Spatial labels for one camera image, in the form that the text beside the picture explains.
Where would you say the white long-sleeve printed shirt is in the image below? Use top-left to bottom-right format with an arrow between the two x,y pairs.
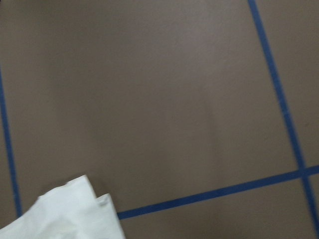
0,175 -> 125,239

